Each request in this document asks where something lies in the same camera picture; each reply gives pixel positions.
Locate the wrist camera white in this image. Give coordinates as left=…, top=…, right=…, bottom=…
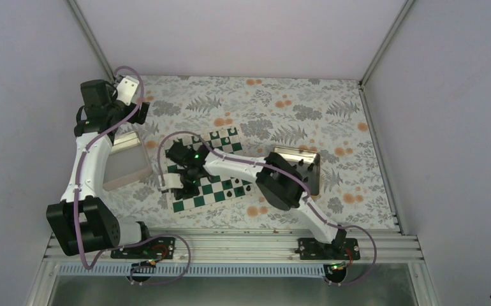
left=116, top=76, right=139, bottom=106
left=159, top=173, right=184, bottom=192

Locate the floral patterned table mat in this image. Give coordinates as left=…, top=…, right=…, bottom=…
left=103, top=75, right=396, bottom=230

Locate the aluminium rail frame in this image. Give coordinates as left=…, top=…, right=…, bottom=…
left=27, top=229, right=439, bottom=305

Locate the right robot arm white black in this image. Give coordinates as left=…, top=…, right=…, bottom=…
left=159, top=142, right=346, bottom=259

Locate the aluminium corner post right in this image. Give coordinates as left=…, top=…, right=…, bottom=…
left=360, top=0, right=416, bottom=87

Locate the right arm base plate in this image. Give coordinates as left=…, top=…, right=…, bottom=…
left=295, top=238, right=361, bottom=261

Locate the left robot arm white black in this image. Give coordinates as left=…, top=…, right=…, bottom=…
left=46, top=76, right=149, bottom=256

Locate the gold metal tray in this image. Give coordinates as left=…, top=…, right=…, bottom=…
left=273, top=146, right=321, bottom=198

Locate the aluminium corner post left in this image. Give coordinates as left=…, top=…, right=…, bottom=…
left=65, top=0, right=114, bottom=80

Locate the aluminium corner post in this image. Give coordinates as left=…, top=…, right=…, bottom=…
left=360, top=0, right=416, bottom=87
left=65, top=0, right=114, bottom=80

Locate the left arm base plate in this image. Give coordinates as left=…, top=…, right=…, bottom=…
left=110, top=237, right=175, bottom=260

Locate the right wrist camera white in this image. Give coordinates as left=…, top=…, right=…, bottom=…
left=159, top=173, right=184, bottom=192

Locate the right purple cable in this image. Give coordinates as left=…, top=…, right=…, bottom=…
left=156, top=129, right=378, bottom=288

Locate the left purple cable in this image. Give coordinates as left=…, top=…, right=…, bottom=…
left=72, top=65, right=192, bottom=287

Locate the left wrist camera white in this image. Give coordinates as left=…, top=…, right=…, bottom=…
left=116, top=76, right=139, bottom=106

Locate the green white chess board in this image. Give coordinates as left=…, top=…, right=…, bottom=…
left=158, top=126, right=260, bottom=216

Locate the purple cable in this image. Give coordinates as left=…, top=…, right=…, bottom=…
left=72, top=65, right=192, bottom=287
left=156, top=129, right=378, bottom=288

